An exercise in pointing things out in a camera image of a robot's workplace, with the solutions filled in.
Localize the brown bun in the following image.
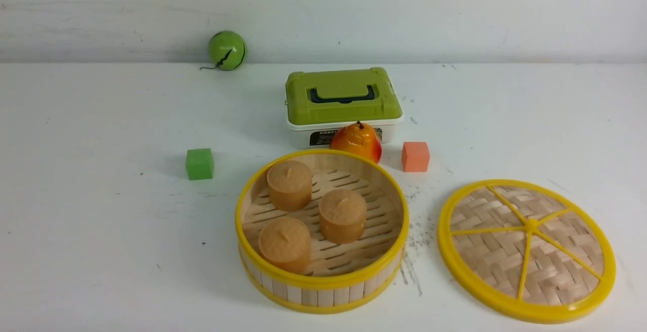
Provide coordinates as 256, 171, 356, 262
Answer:
318, 188, 367, 244
266, 160, 312, 212
257, 216, 311, 274

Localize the green cube block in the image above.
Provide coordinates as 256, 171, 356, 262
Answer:
185, 148, 214, 180

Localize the green lidded white box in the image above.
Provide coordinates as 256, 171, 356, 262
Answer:
285, 67, 406, 149

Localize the orange red toy pear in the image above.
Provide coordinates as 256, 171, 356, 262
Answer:
330, 121, 382, 163

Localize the brown bun right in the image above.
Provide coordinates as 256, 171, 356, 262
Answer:
318, 188, 367, 244

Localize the orange cube block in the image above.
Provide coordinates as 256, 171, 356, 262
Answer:
401, 141, 431, 173

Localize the green ball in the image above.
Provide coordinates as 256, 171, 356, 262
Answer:
200, 30, 247, 70

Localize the brown bun back left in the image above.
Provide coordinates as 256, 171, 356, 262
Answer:
266, 160, 312, 212

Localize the yellow bamboo steamer basket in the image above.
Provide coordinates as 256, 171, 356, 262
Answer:
235, 149, 409, 314

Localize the brown bun front left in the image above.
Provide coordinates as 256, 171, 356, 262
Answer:
257, 216, 311, 274

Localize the yellow woven steamer lid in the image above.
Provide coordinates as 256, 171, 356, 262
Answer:
437, 178, 616, 324

